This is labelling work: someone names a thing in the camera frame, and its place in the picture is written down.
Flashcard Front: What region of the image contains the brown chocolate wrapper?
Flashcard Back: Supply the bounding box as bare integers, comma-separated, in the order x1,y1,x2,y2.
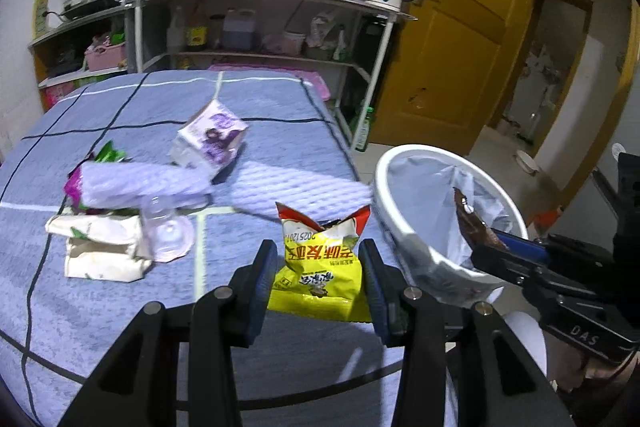
454,187,508,251

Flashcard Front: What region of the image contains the yellow snack bag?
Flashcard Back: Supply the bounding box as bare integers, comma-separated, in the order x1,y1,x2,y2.
268,202,371,323

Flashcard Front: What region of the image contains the clear plastic cup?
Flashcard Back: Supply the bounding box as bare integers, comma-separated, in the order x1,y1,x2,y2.
140,196,194,263

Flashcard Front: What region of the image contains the purple grape milk carton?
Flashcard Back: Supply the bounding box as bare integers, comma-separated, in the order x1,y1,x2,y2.
169,100,248,181

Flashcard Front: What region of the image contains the white paper bag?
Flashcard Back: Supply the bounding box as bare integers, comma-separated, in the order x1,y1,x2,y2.
44,215,153,283

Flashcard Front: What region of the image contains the green pea snack bag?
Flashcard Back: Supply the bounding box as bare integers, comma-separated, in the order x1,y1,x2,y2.
88,141,127,162

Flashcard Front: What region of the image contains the magenta snack wrapper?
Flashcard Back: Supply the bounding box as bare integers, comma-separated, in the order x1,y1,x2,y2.
64,166,84,210

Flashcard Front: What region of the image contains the white round trash bin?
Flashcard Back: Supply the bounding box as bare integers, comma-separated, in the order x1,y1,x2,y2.
372,143,530,308

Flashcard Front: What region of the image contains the translucent trash bag liner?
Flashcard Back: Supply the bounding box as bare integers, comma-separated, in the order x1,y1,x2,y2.
384,152,522,306

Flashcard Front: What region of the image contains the person right hand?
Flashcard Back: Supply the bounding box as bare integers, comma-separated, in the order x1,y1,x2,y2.
549,348,639,391

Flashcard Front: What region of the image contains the white floor bowl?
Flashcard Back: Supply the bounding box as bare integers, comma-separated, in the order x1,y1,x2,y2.
514,150,540,176

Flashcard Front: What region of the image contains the blue checked tablecloth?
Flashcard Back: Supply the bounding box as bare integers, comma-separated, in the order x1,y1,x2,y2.
0,68,459,427

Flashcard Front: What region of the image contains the green glass bottle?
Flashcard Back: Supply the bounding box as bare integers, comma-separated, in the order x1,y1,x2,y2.
352,106,374,152

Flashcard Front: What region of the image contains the yellow wooden door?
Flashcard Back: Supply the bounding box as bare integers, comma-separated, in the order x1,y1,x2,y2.
370,0,533,155

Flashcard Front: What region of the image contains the pink lid storage box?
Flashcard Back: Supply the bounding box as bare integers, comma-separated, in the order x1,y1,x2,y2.
208,64,332,102

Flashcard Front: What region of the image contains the white metal shelf rack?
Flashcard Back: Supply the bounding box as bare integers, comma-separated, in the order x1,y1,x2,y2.
119,0,406,146

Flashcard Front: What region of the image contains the blue plastic jug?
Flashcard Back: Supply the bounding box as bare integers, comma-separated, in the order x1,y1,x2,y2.
220,9,256,51

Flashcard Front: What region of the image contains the brown cooking oil bottle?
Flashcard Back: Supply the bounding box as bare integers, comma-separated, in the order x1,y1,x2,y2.
186,0,208,51

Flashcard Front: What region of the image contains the pink plastic basket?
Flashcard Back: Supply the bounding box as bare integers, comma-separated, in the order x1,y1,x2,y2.
85,42,126,72

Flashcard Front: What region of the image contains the wooden low shelf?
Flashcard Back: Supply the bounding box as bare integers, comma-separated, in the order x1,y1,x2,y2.
28,5,136,110

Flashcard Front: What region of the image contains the black induction cooktop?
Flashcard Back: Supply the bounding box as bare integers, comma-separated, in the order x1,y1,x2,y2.
61,0,119,20

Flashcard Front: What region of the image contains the yellow power strip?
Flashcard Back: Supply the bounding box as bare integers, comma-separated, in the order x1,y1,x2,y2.
32,0,49,38

